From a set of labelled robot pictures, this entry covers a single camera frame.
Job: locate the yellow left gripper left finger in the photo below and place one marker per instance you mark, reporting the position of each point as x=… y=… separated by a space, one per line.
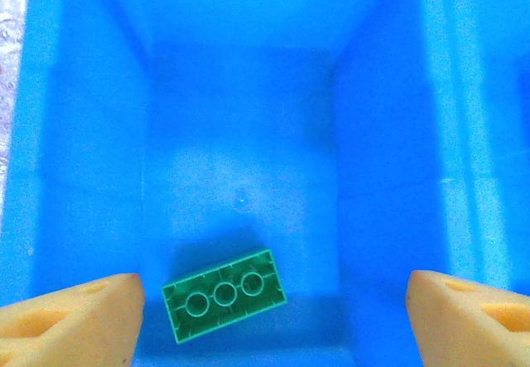
x=95 y=325

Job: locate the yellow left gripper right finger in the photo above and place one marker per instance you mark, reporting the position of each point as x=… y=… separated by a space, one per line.
x=451 y=329

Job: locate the green lego brick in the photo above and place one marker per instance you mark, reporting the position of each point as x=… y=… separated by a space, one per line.
x=265 y=271

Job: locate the blue plastic bin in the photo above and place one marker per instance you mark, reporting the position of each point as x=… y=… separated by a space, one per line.
x=501 y=135
x=248 y=114

